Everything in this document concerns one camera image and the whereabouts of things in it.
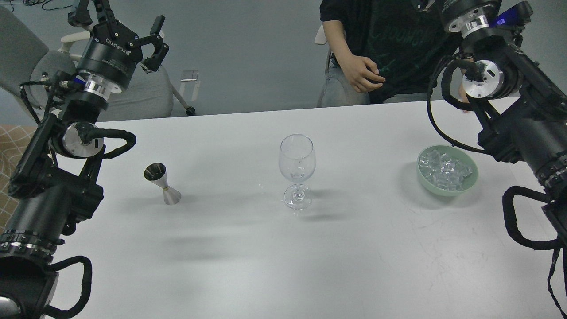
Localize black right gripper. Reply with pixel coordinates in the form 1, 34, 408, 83
438, 0, 502, 32

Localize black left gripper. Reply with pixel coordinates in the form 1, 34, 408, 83
68, 0, 170, 94

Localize steel cocktail jigger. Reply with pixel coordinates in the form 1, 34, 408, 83
144, 162, 182, 205

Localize clear ice cubes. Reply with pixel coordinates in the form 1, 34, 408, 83
420, 149, 474, 191

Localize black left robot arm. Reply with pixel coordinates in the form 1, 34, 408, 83
1, 0, 169, 319

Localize person's forearm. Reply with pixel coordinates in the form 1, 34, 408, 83
322, 20, 356, 67

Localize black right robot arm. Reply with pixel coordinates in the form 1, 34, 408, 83
412, 0, 567, 281

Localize clear wine glass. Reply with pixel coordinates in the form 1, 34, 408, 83
278, 134, 316, 210

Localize person's hand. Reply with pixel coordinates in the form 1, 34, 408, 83
339, 54, 385, 93

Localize metal floor plate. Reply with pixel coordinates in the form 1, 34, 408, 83
180, 69, 200, 83

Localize person in black shirt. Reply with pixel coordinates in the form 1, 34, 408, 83
318, 0, 462, 107

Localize grey office chair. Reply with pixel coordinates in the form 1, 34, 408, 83
1, 6, 196, 123

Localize beige checkered cushion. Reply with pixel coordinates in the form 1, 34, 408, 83
0, 124, 36, 232

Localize green bowl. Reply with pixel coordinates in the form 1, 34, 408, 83
416, 145, 479, 197

